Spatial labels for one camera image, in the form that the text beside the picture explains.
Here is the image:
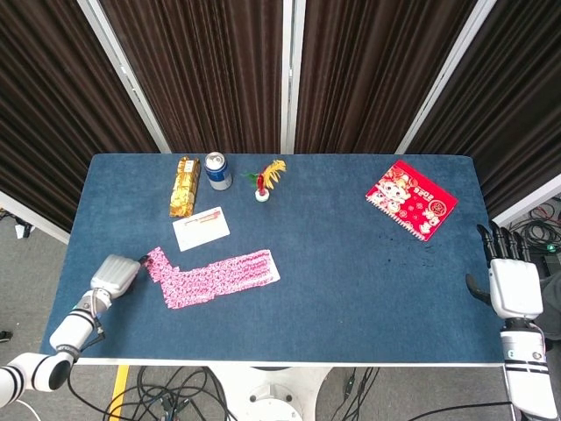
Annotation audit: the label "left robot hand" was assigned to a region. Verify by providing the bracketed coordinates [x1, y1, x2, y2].
[89, 253, 153, 303]

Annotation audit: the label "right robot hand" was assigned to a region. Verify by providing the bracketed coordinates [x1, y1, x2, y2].
[465, 220, 545, 322]

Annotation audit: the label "pink patterned cloth strip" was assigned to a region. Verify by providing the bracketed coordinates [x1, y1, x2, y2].
[158, 248, 281, 310]

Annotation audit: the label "white envelope with red print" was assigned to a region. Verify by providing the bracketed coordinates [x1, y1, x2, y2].
[172, 206, 231, 253]

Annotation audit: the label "yellow floor tape strip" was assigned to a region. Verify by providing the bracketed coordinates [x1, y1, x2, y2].
[108, 366, 131, 421]

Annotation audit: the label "gold foil snack package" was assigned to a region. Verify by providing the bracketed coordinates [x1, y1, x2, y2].
[168, 156, 202, 219]

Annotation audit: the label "red spiral desk calendar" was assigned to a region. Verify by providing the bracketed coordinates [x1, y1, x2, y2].
[365, 159, 459, 243]

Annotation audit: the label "blue silver soda can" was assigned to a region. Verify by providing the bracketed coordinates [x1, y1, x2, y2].
[204, 151, 233, 191]

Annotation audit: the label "feather shuttlecock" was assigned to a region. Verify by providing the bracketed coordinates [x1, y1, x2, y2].
[243, 159, 288, 203]

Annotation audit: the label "dark brown pleated curtain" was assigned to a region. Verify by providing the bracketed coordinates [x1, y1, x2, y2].
[294, 0, 478, 154]
[99, 0, 285, 154]
[407, 0, 561, 220]
[0, 0, 161, 233]

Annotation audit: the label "blue table cloth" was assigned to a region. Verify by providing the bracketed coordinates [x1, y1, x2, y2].
[39, 153, 505, 364]

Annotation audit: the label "tangled black floor cables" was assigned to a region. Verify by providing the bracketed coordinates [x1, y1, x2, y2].
[510, 203, 561, 260]

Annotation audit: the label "black floor cable bundle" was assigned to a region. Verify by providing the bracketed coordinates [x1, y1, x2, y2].
[65, 366, 240, 421]

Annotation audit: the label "black cable with connector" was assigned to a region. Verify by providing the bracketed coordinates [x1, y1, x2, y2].
[328, 367, 380, 421]

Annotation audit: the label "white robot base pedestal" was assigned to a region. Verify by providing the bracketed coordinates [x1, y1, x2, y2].
[209, 366, 334, 421]

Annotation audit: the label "white partition frame post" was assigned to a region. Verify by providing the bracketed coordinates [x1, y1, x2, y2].
[78, 0, 172, 154]
[280, 0, 307, 154]
[395, 0, 499, 154]

